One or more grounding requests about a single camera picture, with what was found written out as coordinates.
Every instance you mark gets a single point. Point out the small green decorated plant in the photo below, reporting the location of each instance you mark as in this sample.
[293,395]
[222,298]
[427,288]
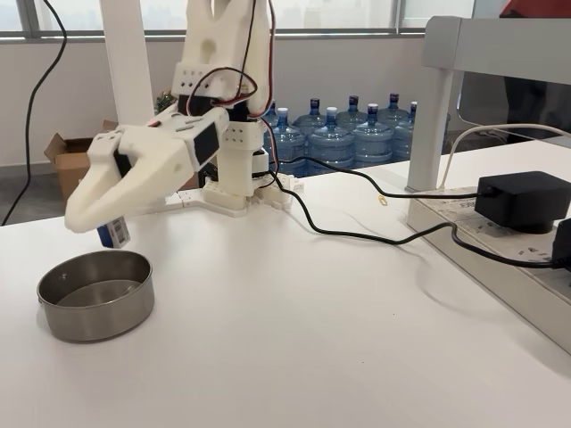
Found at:
[165,101]

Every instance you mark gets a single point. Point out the small white and blue box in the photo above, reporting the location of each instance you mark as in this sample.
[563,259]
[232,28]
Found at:
[118,234]

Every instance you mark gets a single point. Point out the black power adapter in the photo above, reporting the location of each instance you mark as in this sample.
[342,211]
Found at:
[517,200]

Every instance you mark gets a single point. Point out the person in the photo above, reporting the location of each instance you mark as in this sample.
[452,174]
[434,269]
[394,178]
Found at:
[531,107]

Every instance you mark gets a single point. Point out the round metal bowl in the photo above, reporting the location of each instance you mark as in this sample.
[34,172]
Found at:
[102,321]

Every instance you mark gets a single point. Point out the brown cardboard box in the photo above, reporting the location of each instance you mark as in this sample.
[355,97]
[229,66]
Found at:
[67,165]

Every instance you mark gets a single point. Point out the white desk shelf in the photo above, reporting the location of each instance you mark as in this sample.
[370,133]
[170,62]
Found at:
[439,44]

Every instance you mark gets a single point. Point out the blue water jug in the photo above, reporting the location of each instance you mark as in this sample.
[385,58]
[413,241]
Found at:
[331,145]
[393,112]
[287,142]
[408,134]
[372,140]
[314,117]
[353,115]

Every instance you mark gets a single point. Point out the black plug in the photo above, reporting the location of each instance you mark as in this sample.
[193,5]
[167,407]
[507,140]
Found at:
[563,241]

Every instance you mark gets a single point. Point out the yellow paper clip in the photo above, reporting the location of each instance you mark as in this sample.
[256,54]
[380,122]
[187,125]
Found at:
[382,200]

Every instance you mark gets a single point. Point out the white power strip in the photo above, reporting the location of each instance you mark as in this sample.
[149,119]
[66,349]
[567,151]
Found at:
[446,209]

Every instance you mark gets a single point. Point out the white square pillar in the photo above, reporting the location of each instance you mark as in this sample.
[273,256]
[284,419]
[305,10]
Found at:
[125,53]

